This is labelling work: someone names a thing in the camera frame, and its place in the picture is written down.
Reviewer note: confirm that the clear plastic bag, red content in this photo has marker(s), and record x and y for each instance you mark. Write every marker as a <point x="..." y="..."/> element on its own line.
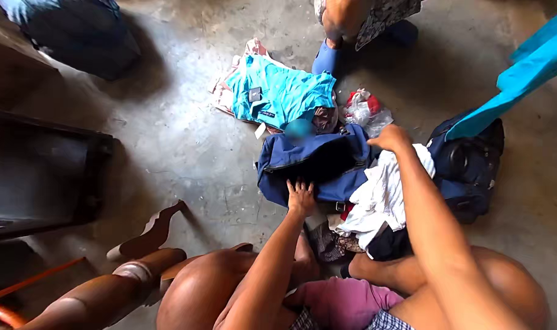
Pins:
<point x="364" y="110"/>

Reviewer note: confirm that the person's right hand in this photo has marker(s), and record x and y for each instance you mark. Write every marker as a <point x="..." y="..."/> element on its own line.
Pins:
<point x="394" y="139"/>

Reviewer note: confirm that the turned wooden furniture leg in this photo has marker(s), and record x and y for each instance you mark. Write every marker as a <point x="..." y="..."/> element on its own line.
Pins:
<point x="95" y="298"/>

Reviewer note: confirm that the red cloth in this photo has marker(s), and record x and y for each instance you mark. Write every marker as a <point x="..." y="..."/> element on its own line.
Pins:
<point x="347" y="212"/>

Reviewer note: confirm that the person's left fingers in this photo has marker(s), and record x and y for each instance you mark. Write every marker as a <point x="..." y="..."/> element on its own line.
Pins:
<point x="299" y="186"/>

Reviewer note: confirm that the person's right fingers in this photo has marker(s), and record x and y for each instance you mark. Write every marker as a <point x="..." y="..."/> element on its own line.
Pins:
<point x="376" y="141"/>

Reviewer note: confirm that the person's legs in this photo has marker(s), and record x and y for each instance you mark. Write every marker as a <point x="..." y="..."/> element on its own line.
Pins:
<point x="196" y="293"/>

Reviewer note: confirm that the long turquoise cloth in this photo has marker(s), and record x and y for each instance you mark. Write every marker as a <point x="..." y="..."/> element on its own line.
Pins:
<point x="512" y="87"/>

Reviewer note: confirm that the black cloth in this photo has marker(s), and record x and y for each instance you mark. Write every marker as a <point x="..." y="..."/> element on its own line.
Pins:
<point x="391" y="245"/>

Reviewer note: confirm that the person's body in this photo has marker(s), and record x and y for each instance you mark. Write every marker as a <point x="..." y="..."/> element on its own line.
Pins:
<point x="340" y="302"/>

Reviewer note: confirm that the navy blue duffel bag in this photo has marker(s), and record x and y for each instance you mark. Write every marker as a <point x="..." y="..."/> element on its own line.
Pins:
<point x="271" y="183"/>

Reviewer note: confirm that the white paper tag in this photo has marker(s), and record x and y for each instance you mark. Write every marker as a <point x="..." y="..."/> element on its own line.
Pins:
<point x="260" y="130"/>

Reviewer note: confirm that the white crumpled cloth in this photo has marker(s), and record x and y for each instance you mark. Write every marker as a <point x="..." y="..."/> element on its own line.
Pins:
<point x="383" y="195"/>

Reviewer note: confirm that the curved wooden furniture leg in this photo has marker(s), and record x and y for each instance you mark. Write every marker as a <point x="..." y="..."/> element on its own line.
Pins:
<point x="145" y="238"/>

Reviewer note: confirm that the thin orange rod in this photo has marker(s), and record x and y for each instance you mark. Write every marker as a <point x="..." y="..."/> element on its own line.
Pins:
<point x="35" y="280"/>

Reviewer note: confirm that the black glossy chest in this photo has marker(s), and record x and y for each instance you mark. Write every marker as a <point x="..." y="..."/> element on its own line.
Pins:
<point x="40" y="172"/>

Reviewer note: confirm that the turquoise shirt with tag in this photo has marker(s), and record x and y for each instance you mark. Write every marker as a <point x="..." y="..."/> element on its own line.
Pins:
<point x="283" y="98"/>

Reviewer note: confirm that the person's left forearm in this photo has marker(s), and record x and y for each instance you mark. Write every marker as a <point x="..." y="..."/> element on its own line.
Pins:
<point x="271" y="275"/>

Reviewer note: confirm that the person's right forearm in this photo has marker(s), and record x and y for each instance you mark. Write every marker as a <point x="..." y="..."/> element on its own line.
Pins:
<point x="439" y="238"/>

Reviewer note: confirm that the dark grey striped cloth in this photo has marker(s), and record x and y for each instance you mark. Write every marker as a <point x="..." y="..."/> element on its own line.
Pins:
<point x="326" y="242"/>

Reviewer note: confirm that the navy backpack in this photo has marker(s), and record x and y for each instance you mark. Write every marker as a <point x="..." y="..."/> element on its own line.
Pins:
<point x="473" y="183"/>

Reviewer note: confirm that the dark brown furniture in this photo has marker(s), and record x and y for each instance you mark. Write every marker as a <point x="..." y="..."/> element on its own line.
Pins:
<point x="19" y="78"/>

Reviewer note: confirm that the person's left hand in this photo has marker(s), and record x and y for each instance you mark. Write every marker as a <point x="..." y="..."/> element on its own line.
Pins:
<point x="301" y="201"/>

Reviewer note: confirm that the thick orange curved tube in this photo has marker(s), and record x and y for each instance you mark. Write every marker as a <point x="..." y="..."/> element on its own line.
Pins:
<point x="5" y="313"/>

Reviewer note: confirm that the large dark blue bag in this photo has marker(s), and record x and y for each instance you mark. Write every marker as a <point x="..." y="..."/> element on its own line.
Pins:
<point x="79" y="39"/>

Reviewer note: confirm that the pile of pinkish clothes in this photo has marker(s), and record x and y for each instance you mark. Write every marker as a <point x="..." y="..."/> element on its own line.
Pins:
<point x="223" y="98"/>

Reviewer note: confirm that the brown patterned cloth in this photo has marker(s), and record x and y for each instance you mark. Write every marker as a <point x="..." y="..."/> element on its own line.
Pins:
<point x="350" y="244"/>

